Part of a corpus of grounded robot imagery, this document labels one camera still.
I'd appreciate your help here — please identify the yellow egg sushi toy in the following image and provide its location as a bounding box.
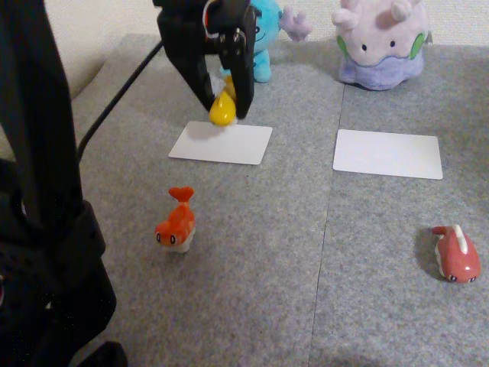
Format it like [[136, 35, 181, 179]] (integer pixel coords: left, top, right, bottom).
[[208, 74, 238, 128]]

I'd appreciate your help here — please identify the blue Wooper plush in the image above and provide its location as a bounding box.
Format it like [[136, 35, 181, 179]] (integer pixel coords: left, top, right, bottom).
[[244, 0, 314, 84]]

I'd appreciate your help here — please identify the purple Goomy plush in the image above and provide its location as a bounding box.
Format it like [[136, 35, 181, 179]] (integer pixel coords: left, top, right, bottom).
[[331, 0, 432, 92]]

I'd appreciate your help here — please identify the orange shrimp sushi toy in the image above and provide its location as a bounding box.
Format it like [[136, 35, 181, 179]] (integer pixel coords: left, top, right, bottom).
[[154, 186, 197, 255]]

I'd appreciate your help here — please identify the red tuna sushi toy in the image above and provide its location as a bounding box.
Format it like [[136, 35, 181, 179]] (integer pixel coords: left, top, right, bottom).
[[431, 224, 482, 284]]

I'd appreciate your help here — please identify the white rectangular card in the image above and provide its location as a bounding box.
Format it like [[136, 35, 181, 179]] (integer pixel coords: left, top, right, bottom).
[[168, 121, 274, 166], [332, 128, 444, 181]]

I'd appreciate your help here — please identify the grey felt mat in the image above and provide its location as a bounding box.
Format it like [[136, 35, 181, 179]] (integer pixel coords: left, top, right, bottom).
[[70, 33, 347, 367], [308, 40, 489, 367]]

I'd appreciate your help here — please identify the black cable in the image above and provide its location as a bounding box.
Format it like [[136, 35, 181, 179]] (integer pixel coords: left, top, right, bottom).
[[76, 37, 165, 164]]

